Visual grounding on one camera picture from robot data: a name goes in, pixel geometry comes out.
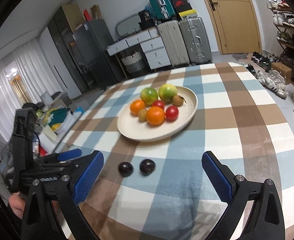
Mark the dark plum right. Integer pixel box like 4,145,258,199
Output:
139,159,156,176

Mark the cardboard box on floor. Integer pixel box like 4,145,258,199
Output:
272,62,292,85

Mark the wooden shoe rack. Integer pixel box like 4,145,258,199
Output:
266,0,294,85

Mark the dark plum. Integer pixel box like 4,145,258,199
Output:
118,161,133,177
139,159,156,176

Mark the person's left hand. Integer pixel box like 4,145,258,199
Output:
9,192,26,219

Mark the silver aluminium suitcase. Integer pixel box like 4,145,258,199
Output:
179,17,212,64

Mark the teal suitcase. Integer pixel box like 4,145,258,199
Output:
149,0,177,21

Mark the wooden door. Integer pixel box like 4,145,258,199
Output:
204,0,261,54

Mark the white curtain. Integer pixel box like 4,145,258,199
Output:
0,38,63,145

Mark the cream round plate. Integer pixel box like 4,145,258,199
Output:
117,86,198,142

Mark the brown longan fruit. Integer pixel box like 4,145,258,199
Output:
137,108,148,122
172,95,186,107

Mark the black red shoe box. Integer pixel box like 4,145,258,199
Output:
171,0,197,18

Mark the dark plum left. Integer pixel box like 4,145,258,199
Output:
118,161,133,177

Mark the grey refrigerator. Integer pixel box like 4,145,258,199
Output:
73,19,125,89

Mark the checkered tablecloth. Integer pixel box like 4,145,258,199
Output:
57,62,294,239

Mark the white drawer desk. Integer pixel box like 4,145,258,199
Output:
107,27,171,77

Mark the dark glass cabinet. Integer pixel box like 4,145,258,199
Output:
47,4,97,94

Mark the woven laundry basket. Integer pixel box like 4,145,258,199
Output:
121,51,146,77

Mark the yellow green round fruit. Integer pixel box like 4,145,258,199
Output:
140,87,158,105

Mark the red tomato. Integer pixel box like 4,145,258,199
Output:
165,106,179,121
152,100,165,110

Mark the small orange mandarin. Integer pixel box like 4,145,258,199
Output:
130,99,145,115

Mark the large green yellow fruit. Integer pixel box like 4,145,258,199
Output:
158,83,177,103

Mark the beige ribbed suitcase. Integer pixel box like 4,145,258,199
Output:
157,20,190,67

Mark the large orange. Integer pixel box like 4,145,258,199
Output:
146,107,166,126

